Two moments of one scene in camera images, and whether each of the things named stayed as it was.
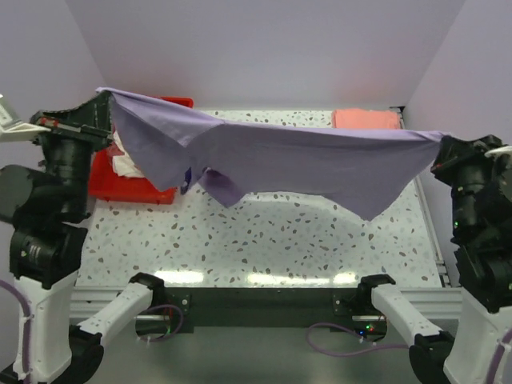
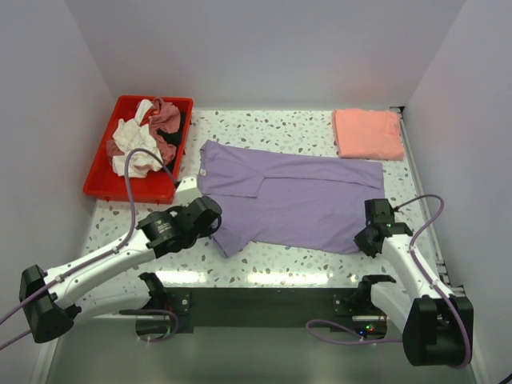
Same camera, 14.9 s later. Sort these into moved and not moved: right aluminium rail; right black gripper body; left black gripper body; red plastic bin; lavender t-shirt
Moved: left black gripper body; lavender t-shirt; right black gripper body
Not moved: red plastic bin; right aluminium rail
